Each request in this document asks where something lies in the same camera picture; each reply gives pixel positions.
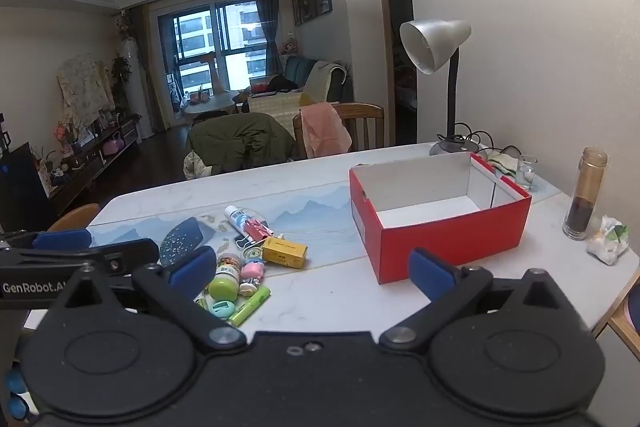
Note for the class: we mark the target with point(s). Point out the mint green round item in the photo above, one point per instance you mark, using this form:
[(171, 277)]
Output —
[(222, 308)]

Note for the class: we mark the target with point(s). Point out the person's left hand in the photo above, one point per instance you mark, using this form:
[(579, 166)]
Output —
[(17, 399)]

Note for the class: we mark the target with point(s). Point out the small yellow box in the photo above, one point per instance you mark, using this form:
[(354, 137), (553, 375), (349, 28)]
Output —
[(285, 252)]

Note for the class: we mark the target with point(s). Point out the white glue tube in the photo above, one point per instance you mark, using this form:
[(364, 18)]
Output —
[(247, 307)]

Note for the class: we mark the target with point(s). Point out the beige curtain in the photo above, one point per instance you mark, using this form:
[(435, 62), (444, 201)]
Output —
[(150, 72)]

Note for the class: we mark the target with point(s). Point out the olive green jacket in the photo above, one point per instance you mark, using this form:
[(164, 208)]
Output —
[(235, 139)]

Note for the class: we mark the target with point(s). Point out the white tower air conditioner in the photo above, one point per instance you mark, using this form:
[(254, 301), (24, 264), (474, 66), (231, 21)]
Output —
[(132, 82)]

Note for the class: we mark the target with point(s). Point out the white tube blue print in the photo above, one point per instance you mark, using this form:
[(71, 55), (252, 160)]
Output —
[(235, 217)]

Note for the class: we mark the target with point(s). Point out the green white cloth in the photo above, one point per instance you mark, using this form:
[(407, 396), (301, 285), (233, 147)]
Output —
[(505, 164)]

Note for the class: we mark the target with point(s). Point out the dark green sofa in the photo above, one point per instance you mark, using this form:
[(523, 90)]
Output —
[(297, 72)]

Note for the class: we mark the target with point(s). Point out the yellow checked cover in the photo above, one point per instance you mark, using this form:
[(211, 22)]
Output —
[(275, 109)]

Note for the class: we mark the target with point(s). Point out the dark low media cabinet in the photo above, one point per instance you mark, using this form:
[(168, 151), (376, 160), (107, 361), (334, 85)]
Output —
[(95, 162)]

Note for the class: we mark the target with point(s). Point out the grey curtain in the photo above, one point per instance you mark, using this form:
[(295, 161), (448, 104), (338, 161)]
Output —
[(267, 22)]

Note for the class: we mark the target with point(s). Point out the clear jar green lid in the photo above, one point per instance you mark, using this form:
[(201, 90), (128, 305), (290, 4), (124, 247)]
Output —
[(223, 287)]

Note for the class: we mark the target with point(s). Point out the floral cloth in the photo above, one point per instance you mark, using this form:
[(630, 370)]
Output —
[(85, 87)]

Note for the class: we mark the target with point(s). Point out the black cabinet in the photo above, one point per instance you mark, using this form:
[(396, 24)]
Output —
[(20, 187)]

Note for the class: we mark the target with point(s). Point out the cream blanket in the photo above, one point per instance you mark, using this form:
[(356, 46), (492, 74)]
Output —
[(320, 82)]

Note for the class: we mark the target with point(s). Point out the clear drinking glass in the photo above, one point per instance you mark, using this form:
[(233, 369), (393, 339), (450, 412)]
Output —
[(526, 177)]

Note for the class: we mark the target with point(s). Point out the crumpled white wrapper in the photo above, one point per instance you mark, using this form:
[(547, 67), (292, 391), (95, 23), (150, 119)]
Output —
[(605, 244)]

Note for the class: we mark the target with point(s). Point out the round coffee table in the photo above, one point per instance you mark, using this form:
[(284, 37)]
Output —
[(210, 102)]

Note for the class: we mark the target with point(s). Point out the silver desk lamp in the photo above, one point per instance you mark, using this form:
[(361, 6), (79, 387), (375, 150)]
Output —
[(435, 39)]

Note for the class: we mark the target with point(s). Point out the wooden cat tree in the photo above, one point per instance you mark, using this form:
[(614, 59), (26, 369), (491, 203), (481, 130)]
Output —
[(215, 72)]

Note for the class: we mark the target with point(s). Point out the green potted plant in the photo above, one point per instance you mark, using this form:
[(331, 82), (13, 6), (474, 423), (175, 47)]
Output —
[(121, 74)]

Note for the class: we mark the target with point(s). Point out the wooden dining chair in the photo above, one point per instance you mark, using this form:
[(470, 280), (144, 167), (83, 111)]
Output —
[(75, 217), (367, 122), (625, 322)]

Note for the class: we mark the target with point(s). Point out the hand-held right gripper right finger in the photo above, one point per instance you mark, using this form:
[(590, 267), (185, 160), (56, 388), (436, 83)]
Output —
[(430, 274)]

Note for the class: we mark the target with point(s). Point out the small pink white item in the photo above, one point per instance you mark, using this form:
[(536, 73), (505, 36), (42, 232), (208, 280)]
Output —
[(252, 271)]

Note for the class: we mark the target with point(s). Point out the pink flower bouquet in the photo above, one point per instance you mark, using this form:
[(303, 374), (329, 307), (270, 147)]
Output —
[(67, 137)]

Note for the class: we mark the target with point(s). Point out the plush toy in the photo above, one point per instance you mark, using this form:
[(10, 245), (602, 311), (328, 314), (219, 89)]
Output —
[(288, 48)]

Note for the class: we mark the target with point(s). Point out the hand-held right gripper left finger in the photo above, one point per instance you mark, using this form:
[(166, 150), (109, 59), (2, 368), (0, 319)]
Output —
[(192, 269)]

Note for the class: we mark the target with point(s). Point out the wooden door frame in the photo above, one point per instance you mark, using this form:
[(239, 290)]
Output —
[(376, 32)]

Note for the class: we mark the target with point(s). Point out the large balcony window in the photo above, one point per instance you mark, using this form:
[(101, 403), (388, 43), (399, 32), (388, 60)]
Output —
[(200, 42)]

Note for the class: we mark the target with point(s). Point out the pink bag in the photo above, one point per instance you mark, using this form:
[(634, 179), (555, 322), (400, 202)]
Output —
[(112, 146)]

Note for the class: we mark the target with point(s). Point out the pink cloth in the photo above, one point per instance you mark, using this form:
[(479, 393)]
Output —
[(325, 132)]

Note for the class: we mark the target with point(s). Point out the red cardboard box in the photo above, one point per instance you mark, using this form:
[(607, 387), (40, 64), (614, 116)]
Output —
[(440, 242)]

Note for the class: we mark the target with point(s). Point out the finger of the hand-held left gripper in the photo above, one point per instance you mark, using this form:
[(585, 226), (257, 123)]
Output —
[(125, 257), (62, 239)]

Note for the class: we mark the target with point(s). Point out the tall clear bottle brown contents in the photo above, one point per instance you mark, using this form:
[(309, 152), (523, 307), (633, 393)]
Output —
[(582, 217)]

